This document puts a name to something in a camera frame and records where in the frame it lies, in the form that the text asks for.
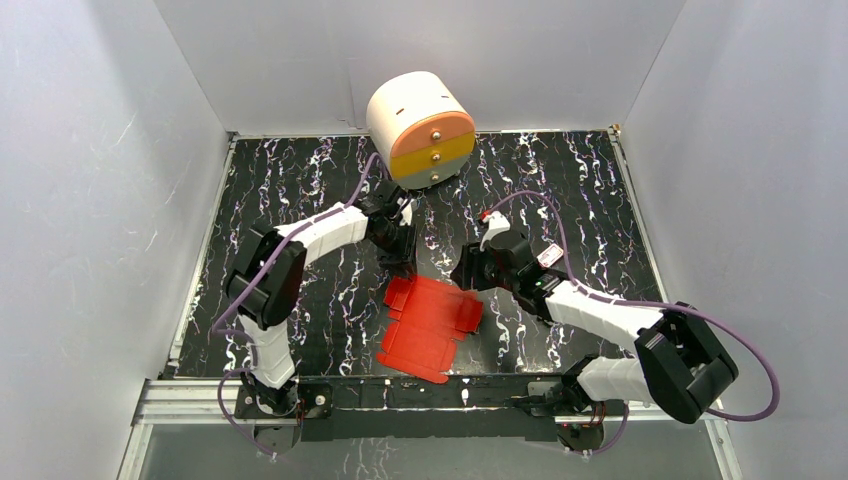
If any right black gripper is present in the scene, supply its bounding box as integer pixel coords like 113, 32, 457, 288
449, 241, 518, 293

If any red paper box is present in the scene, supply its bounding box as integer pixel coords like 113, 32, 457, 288
376, 276, 483, 384

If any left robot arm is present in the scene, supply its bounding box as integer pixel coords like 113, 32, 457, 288
225, 181, 417, 416

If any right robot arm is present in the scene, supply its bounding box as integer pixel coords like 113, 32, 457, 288
450, 229, 739, 424

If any small red white card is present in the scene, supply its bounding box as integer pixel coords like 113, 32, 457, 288
537, 244, 565, 268

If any round three-drawer cabinet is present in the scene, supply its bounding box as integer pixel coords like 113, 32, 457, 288
366, 71, 476, 190

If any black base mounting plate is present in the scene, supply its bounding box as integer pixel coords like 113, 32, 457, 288
234, 374, 605, 451

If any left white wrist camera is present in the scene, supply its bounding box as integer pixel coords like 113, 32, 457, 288
399, 198, 416, 226

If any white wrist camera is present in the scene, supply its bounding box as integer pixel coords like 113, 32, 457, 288
480, 211, 511, 250
399, 198, 416, 226

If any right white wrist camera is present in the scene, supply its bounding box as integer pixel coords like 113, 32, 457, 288
480, 211, 511, 250

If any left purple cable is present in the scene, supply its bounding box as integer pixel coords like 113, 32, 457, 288
210, 152, 386, 458

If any purple cable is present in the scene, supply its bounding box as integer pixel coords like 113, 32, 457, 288
210, 152, 386, 458
486, 190, 782, 458

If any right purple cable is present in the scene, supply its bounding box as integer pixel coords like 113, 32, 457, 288
486, 190, 782, 458

